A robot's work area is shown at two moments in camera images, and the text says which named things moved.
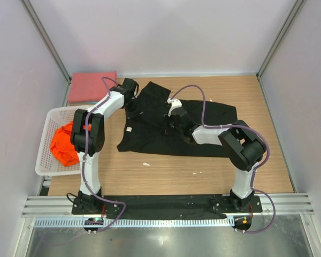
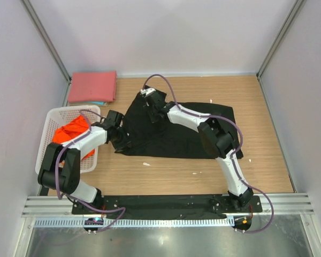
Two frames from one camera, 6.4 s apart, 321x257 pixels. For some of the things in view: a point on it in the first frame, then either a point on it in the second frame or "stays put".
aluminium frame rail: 50,206 stays put
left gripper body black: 134,108 -> 121,139
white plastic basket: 47,163 stays put
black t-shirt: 146,129 stays put
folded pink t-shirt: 86,87 stays put
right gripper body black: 170,126 -> 152,112
